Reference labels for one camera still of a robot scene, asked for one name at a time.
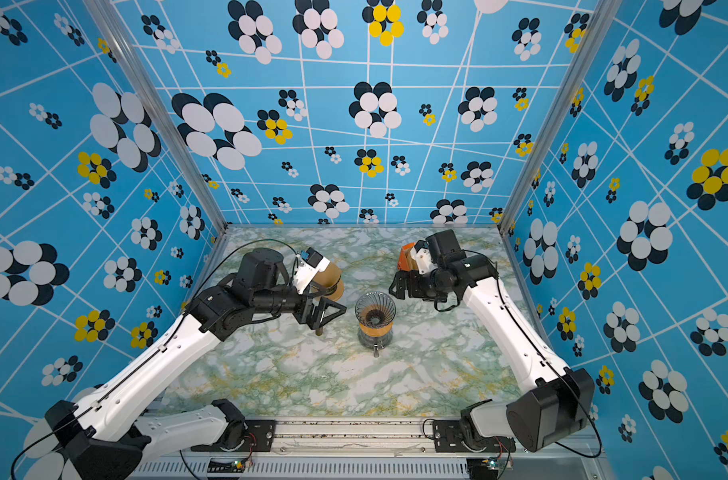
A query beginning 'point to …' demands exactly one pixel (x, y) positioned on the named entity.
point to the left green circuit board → (237, 466)
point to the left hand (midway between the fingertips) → (336, 298)
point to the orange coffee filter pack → (405, 260)
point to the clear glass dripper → (375, 309)
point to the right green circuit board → (483, 468)
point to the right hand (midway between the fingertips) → (407, 290)
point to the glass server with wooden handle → (319, 331)
